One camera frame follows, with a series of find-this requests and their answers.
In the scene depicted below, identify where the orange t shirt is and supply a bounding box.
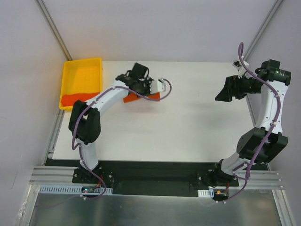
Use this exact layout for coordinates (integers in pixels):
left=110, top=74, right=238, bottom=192
left=122, top=92, right=161, bottom=104
left=61, top=92, right=99, bottom=106

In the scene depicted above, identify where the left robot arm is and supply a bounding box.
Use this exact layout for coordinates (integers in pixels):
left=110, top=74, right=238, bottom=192
left=68, top=63, right=153, bottom=183

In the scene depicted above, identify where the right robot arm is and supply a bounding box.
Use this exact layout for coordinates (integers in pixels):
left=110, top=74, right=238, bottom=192
left=212, top=59, right=292, bottom=186

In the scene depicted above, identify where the yellow plastic bin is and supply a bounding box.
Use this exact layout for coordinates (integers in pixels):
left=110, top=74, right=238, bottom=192
left=59, top=57, right=103, bottom=111

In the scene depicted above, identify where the rolled orange t shirt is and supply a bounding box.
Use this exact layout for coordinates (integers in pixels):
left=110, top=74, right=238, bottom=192
left=61, top=92, right=99, bottom=106

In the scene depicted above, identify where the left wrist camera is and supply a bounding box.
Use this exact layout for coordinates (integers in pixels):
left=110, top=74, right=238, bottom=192
left=150, top=78, right=166, bottom=94

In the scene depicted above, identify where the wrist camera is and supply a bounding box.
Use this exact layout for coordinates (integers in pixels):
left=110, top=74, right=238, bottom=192
left=150, top=78, right=166, bottom=94
left=232, top=60, right=247, bottom=78

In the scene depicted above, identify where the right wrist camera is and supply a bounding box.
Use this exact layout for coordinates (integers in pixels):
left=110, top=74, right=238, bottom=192
left=232, top=60, right=247, bottom=78

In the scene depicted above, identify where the right aluminium frame post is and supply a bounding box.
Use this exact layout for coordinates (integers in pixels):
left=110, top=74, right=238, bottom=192
left=242, top=0, right=285, bottom=62

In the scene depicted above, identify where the aluminium frame post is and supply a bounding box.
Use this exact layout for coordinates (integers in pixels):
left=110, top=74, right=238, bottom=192
left=35, top=0, right=72, bottom=61
left=242, top=0, right=285, bottom=62

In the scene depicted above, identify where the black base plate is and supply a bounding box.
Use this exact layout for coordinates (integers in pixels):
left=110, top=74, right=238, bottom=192
left=72, top=161, right=238, bottom=197

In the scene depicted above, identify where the right white cable duct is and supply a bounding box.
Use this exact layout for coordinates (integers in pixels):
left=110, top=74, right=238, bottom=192
left=198, top=189, right=214, bottom=198

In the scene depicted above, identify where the white cable duct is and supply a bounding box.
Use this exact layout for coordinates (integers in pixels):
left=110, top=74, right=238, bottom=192
left=198, top=189, right=214, bottom=198
left=39, top=185, right=113, bottom=195

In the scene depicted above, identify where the left aluminium frame post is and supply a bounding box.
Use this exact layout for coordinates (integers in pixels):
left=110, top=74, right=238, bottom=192
left=35, top=0, right=72, bottom=61

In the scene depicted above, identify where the aluminium front rail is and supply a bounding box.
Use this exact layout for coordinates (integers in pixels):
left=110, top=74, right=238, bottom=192
left=30, top=166, right=285, bottom=190

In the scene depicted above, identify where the left white cable duct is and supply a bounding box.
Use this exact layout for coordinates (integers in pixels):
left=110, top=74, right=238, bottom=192
left=39, top=185, right=113, bottom=195

